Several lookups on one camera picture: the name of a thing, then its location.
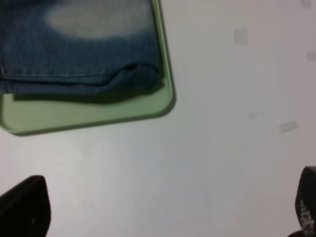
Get clear tape strip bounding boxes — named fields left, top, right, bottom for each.
left=279, top=120, right=300, bottom=133

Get children's blue denim shorts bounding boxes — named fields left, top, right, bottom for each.
left=0, top=0, right=161, bottom=95

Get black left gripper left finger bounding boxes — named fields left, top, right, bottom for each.
left=0, top=175, right=51, bottom=237

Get light green plastic tray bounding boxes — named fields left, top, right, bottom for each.
left=0, top=0, right=175, bottom=136

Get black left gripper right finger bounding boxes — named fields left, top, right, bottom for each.
left=288, top=166, right=316, bottom=237

